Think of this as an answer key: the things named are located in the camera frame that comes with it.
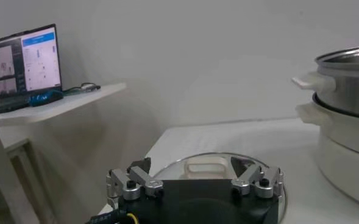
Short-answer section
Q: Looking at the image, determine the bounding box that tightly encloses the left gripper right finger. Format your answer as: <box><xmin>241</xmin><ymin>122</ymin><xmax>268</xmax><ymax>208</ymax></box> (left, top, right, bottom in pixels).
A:
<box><xmin>229</xmin><ymin>155</ymin><xmax>286</xmax><ymax>199</ymax></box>

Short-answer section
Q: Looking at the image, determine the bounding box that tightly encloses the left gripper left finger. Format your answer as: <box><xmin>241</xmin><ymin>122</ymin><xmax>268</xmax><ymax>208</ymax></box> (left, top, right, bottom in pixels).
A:
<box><xmin>105</xmin><ymin>156</ymin><xmax>165</xmax><ymax>202</ymax></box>

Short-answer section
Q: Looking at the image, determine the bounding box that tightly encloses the glass lid with white handle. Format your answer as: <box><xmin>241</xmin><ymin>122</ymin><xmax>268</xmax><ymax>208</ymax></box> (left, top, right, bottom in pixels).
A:
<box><xmin>152</xmin><ymin>152</ymin><xmax>287</xmax><ymax>224</ymax></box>

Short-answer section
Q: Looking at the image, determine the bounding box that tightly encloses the perforated steel steamer basket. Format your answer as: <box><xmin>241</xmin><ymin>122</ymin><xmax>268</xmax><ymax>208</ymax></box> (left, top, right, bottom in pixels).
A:
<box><xmin>291</xmin><ymin>44</ymin><xmax>359</xmax><ymax>120</ymax></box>

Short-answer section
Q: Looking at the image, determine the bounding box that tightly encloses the white electric cooker pot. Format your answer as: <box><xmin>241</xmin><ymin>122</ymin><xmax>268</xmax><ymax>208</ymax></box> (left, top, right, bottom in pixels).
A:
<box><xmin>294</xmin><ymin>92</ymin><xmax>359</xmax><ymax>211</ymax></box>

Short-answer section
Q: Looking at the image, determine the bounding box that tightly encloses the white side table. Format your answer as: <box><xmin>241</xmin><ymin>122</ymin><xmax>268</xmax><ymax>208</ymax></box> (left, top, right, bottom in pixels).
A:
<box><xmin>0</xmin><ymin>82</ymin><xmax>127</xmax><ymax>224</ymax></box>

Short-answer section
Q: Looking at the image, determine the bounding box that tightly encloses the dark blue object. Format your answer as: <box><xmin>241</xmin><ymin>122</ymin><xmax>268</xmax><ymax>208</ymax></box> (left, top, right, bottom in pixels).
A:
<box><xmin>29</xmin><ymin>89</ymin><xmax>65</xmax><ymax>108</ymax></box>

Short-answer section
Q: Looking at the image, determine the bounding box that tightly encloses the open black laptop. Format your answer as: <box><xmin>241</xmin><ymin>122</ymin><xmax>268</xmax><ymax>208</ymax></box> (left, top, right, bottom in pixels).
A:
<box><xmin>0</xmin><ymin>23</ymin><xmax>63</xmax><ymax>115</ymax></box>

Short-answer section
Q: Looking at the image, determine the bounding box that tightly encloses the black cable loop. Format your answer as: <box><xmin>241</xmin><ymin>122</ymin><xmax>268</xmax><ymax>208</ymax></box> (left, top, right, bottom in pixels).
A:
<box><xmin>80</xmin><ymin>82</ymin><xmax>102</xmax><ymax>93</ymax></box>

